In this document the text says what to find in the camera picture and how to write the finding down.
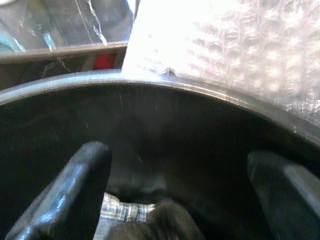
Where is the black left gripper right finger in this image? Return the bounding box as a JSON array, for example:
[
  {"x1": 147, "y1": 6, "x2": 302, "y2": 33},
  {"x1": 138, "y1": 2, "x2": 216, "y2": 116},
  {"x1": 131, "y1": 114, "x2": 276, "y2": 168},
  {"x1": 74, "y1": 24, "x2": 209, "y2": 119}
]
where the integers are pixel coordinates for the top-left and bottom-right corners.
[{"x1": 246, "y1": 150, "x2": 320, "y2": 240}]

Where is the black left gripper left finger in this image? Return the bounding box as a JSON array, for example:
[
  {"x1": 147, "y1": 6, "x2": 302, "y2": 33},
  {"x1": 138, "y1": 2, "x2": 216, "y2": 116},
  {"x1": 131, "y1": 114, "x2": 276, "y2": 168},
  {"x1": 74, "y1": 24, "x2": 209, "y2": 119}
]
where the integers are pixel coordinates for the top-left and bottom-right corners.
[{"x1": 4, "y1": 140, "x2": 113, "y2": 240}]

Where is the plaid checked cloth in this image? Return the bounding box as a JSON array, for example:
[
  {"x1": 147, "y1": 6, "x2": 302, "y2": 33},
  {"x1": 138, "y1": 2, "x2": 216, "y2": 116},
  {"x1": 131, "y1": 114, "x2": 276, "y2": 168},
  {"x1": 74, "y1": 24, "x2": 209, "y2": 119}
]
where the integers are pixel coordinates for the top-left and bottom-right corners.
[{"x1": 92, "y1": 191, "x2": 158, "y2": 240}]

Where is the dark brown garment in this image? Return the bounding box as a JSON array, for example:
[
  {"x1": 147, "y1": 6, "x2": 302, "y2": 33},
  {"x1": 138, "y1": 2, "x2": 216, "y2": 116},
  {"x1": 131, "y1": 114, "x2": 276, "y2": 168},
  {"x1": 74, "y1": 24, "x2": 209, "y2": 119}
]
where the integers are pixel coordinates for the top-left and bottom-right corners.
[{"x1": 104, "y1": 198, "x2": 206, "y2": 240}]

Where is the black round laundry bucket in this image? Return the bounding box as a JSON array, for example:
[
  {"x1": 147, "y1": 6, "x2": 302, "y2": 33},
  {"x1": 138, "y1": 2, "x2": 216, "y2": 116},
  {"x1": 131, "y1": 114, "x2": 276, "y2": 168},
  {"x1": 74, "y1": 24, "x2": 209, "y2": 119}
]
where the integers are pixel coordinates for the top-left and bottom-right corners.
[{"x1": 0, "y1": 69, "x2": 320, "y2": 240}]

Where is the brown wooden shelf board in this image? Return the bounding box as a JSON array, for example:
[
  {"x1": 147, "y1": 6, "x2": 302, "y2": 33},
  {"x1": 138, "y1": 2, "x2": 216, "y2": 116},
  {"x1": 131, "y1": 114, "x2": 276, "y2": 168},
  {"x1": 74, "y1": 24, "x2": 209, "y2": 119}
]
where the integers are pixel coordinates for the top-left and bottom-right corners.
[{"x1": 0, "y1": 41, "x2": 129, "y2": 90}]

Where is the red object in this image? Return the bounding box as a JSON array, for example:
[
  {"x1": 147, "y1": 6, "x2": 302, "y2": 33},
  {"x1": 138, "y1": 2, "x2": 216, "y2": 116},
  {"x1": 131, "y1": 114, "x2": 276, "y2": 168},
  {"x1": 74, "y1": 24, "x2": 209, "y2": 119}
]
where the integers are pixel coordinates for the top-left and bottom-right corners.
[{"x1": 92, "y1": 52, "x2": 116, "y2": 71}]

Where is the white bubble wrap sheet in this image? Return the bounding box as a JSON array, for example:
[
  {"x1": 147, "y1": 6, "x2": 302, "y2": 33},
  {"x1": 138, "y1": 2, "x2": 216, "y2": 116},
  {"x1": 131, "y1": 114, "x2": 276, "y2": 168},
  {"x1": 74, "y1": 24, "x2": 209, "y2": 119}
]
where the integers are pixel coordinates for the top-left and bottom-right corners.
[{"x1": 121, "y1": 0, "x2": 320, "y2": 120}]

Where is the clear plastic sheet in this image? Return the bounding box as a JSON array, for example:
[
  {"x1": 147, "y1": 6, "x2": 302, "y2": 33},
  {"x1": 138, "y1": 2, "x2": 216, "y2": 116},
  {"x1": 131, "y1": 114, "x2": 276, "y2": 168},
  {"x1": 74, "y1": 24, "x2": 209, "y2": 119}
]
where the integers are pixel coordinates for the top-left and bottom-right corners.
[{"x1": 0, "y1": 0, "x2": 137, "y2": 55}]

